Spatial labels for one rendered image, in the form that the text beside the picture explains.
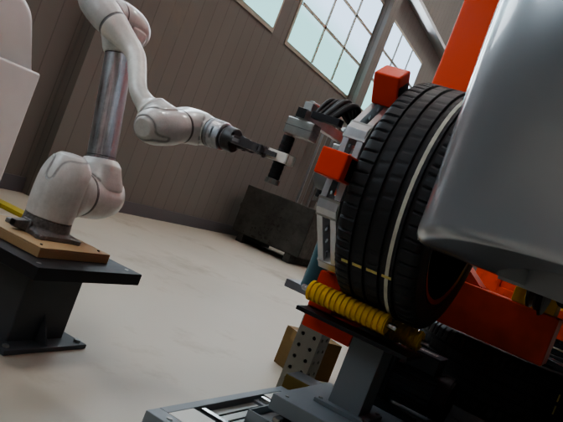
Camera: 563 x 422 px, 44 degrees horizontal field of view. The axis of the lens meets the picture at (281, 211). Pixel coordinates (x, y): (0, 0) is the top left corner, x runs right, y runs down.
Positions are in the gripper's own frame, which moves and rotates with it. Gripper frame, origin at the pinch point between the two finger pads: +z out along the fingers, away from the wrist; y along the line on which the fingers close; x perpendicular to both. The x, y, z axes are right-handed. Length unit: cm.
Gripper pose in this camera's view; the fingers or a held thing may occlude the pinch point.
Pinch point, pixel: (281, 157)
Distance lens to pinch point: 200.1
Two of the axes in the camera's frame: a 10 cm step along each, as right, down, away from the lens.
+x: 3.6, -9.3, -0.3
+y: -4.4, -1.5, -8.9
